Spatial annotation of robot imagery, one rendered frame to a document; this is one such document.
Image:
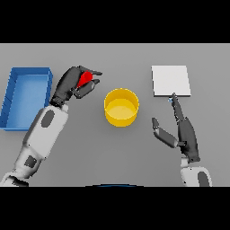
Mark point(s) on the yellow bowl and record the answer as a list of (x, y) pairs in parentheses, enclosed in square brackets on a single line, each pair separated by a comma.
[(121, 107)]

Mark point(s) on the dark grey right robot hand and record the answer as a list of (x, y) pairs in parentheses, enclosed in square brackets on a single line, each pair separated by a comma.
[(187, 134)]

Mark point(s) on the blue tray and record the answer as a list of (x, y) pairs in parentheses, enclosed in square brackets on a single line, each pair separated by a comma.
[(26, 97)]

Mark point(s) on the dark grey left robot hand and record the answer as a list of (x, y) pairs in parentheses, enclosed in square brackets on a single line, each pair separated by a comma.
[(66, 82)]

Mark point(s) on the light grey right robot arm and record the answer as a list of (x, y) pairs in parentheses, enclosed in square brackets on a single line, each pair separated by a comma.
[(194, 175)]

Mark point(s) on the pale square measuring scale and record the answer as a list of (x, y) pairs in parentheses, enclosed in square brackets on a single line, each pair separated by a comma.
[(170, 81)]

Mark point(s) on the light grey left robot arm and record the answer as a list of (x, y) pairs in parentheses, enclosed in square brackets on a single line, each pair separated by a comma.
[(39, 134)]

